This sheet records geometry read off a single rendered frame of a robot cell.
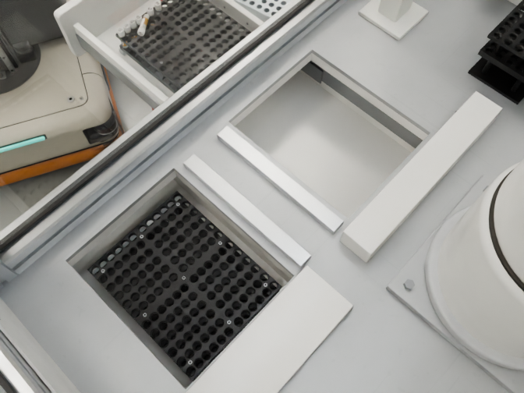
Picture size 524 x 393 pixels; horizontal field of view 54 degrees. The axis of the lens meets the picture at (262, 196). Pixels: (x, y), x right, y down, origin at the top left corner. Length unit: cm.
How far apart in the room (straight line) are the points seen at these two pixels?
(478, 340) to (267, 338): 26
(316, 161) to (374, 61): 19
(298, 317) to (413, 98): 40
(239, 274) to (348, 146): 33
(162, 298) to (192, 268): 6
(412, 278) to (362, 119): 37
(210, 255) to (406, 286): 28
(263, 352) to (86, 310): 24
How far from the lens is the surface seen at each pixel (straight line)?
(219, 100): 82
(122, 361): 70
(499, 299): 60
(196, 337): 74
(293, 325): 68
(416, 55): 93
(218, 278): 75
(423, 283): 72
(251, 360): 67
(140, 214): 88
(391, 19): 96
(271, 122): 95
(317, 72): 98
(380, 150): 94
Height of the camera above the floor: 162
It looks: 64 degrees down
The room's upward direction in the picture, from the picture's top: straight up
